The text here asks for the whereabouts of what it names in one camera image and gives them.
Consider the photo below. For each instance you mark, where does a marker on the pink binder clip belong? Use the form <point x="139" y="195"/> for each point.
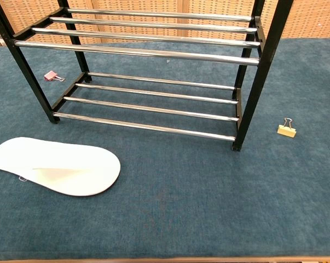
<point x="50" y="75"/>

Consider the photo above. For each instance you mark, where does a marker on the woven wicker folding screen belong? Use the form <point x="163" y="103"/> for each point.
<point x="304" y="19"/>

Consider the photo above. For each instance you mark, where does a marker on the white slipper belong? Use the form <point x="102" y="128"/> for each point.
<point x="58" y="156"/>

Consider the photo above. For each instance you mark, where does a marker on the blue carpet table mat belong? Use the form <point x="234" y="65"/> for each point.
<point x="181" y="205"/>

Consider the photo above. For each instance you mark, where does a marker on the black shoe rack chrome bars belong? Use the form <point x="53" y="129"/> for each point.
<point x="266" y="54"/>

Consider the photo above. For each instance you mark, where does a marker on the yellow binder clip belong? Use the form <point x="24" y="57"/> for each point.
<point x="286" y="132"/>

